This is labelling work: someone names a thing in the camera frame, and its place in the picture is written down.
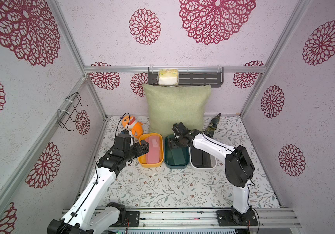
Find dark green pencil case front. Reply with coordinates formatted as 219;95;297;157
166;148;187;166

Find black pencil case front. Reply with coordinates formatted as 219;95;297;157
191;148;213;168

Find pink pencil case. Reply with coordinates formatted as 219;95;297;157
146;135;161;164

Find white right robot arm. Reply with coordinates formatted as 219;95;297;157
169;122;255;215

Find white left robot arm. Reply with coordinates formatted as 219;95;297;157
47;133;149;234

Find yellow storage box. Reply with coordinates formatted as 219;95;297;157
138;133;164;168

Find white storage box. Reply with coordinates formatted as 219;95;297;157
190;147;217;171

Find teal storage box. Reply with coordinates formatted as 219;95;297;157
164;134;190;169

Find orange shark plush toy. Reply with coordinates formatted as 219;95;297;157
121;115;144;139

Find green pillow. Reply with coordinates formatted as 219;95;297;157
143;84;211;137

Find floral table mat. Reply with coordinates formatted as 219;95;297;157
99;116;280;208

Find tissue pack on shelf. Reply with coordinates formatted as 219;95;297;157
158;69;179;86

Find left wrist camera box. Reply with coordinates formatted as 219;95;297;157
121;129;134;139

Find dark wall shelf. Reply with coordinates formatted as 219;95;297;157
148;67;224;88

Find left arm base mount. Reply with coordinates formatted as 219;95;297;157
110;211;140;227

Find black wire wall rack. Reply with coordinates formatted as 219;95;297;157
57;92;87;132

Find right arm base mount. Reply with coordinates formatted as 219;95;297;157
216;208;259;227

